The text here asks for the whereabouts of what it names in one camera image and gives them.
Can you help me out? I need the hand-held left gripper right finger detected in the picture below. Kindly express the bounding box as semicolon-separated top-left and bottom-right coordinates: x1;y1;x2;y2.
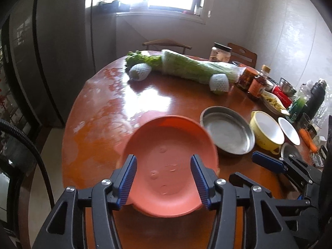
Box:
190;154;295;249

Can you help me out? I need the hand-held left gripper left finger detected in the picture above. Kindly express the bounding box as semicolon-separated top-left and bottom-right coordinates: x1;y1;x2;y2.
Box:
31;155;138;249

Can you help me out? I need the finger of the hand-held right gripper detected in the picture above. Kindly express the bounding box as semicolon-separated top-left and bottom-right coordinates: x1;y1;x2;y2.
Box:
229;172;312;208
251;151;322;188

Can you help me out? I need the round steel pan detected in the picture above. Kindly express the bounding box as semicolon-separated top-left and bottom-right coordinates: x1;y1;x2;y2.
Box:
200;106;256;156

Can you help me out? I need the orange plastic plate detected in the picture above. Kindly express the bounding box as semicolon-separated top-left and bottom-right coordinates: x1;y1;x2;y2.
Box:
118;115;220;218

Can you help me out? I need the yellow bowl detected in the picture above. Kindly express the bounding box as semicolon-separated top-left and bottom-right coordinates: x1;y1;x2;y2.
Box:
250;111;285;155

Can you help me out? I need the small grey dish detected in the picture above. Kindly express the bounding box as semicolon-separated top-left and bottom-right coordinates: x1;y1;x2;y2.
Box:
281;142;304;161

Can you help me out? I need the orange carrot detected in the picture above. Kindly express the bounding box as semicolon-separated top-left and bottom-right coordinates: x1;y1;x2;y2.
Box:
299;129;318;153

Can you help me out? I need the clear plastic cup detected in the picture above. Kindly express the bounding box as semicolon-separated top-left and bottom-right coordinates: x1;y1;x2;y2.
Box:
298;113;312;131

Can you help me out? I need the white plate of vegetables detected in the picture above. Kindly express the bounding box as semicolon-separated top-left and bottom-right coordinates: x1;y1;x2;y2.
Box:
261;90;291;116

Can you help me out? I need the green drink bottle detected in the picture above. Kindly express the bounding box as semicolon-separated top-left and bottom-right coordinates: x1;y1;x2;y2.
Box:
288;83;310;122

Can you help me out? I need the red tissue pack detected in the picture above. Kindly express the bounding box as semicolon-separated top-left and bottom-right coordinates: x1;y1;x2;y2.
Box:
271;85;293;108

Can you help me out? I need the brown vinegar bottle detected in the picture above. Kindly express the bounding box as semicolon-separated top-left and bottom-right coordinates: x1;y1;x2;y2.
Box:
247;65;271;101

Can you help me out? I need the steel bowl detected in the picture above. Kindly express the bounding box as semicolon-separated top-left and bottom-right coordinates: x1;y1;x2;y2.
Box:
279;77;297;96

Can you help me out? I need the black thermos flask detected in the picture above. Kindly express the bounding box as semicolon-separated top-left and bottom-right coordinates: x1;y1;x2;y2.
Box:
302;79;327;121

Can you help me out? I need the sauce jar with red lid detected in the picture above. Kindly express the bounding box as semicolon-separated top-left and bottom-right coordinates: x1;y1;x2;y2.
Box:
236;66;260;91

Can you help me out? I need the clear plastic bag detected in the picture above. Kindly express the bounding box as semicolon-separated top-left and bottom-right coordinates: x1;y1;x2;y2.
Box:
298;79;332;126

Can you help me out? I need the fruit in white foam net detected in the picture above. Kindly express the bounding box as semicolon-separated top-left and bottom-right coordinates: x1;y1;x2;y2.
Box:
129;63;152;81
209;74;231;94

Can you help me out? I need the wooden chair with cutout back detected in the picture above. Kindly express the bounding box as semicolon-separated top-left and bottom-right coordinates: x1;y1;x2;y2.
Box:
227;43;258;69

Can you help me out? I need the bagged napa cabbage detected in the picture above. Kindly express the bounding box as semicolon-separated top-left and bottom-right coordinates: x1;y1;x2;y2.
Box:
161;49;247;85

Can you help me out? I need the clear jar with black lid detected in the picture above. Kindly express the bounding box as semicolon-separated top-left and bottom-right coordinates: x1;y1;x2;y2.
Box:
210;42;232;63

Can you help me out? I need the leafy green vegetable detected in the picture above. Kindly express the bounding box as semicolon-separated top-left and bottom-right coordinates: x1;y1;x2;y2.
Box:
126;50;164;72

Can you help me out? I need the wooden chair with curved back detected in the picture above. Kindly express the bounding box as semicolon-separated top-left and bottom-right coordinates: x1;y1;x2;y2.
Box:
142;39;192;55

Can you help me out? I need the grey refrigerator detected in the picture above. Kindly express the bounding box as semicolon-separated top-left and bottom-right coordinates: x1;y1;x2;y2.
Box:
0;0;95;130

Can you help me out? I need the black cable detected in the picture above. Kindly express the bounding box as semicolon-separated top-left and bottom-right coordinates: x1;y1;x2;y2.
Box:
0;119;55;208

